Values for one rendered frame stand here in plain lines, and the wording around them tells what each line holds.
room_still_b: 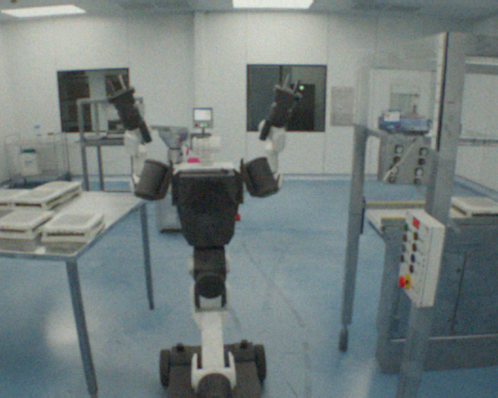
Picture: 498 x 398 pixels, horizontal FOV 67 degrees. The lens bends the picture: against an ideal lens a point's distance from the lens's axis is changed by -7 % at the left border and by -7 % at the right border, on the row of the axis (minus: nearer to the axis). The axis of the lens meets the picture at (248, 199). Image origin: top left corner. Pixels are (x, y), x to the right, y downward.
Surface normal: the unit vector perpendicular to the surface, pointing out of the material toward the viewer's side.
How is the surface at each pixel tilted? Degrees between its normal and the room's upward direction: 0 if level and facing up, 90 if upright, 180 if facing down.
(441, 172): 90
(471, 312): 89
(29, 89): 90
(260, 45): 90
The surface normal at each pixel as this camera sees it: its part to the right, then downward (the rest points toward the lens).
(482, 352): 0.00, 0.26
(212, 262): 0.08, -0.50
